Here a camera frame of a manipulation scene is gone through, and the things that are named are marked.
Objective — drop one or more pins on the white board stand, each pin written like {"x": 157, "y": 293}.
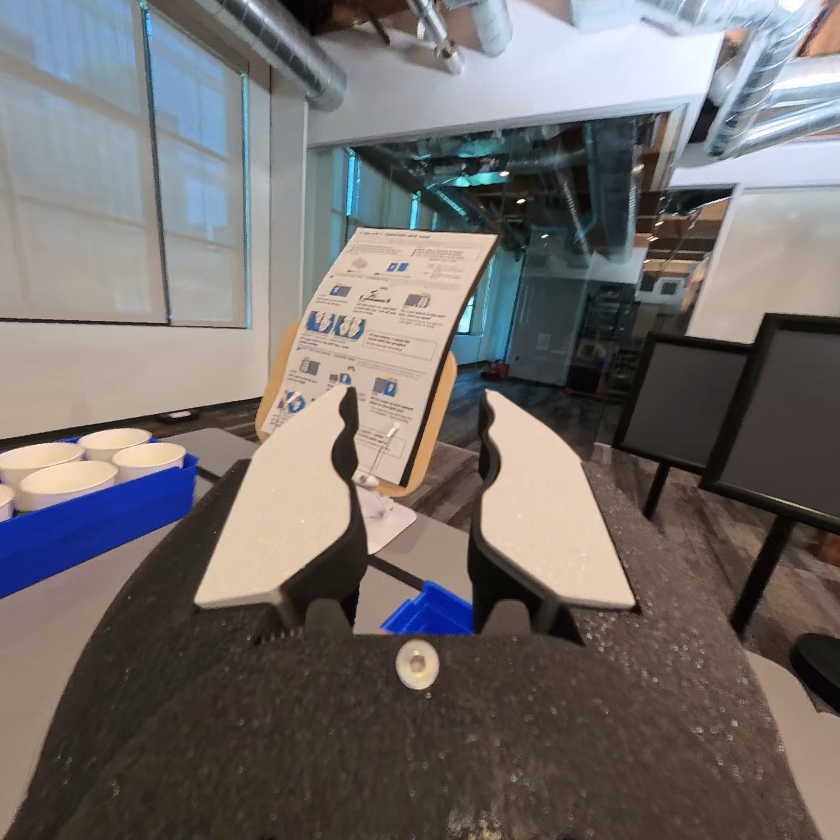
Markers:
{"x": 387, "y": 525}

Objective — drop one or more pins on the silver ventilation duct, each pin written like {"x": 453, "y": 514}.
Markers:
{"x": 775, "y": 79}
{"x": 282, "y": 46}

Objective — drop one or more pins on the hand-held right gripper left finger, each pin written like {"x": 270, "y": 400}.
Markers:
{"x": 276, "y": 525}

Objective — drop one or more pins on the wooden instruction board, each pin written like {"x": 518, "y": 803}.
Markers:
{"x": 381, "y": 302}

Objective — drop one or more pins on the white paper cup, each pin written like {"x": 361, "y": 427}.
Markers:
{"x": 66, "y": 483}
{"x": 40, "y": 462}
{"x": 148, "y": 460}
{"x": 116, "y": 441}
{"x": 7, "y": 503}

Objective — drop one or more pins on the blue plastic bin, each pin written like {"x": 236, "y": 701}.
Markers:
{"x": 92, "y": 532}
{"x": 427, "y": 610}

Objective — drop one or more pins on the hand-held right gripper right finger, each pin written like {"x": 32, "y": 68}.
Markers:
{"x": 551, "y": 525}

